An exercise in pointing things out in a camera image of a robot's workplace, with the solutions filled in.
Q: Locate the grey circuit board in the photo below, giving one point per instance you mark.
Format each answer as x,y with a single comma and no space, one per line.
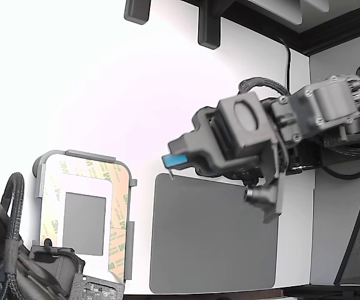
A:
98,287

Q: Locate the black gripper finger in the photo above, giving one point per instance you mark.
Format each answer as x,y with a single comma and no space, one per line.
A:
186,143

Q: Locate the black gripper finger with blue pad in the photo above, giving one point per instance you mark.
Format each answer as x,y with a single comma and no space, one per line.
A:
175,160

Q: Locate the small black mount bracket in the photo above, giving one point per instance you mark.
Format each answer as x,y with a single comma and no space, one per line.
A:
137,11

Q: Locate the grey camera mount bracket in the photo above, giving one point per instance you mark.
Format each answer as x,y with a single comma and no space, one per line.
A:
273,215

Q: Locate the grey device holding fixture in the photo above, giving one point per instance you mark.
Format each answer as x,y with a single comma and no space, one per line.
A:
83,153

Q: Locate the large black mount bracket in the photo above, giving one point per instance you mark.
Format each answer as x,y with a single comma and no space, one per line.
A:
209,25

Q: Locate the dark grey motor housing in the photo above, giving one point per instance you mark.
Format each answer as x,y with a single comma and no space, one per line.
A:
58,265

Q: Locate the black cube camera box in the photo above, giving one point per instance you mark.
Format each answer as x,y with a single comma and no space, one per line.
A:
242,125

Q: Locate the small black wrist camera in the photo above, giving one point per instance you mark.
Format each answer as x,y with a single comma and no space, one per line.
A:
261,195

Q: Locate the dark grey flat mat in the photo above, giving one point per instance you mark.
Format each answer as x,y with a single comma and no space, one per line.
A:
205,243

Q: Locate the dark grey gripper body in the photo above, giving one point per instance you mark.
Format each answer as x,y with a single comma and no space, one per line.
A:
330,103

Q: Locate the tan 3M adhesive liner film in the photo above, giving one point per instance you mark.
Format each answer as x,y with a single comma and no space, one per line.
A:
119,218

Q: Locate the light grey slatted panel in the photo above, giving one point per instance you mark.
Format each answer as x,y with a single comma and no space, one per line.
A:
289,9

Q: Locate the black frame bar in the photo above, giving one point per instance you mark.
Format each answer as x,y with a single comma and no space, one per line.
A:
305,43

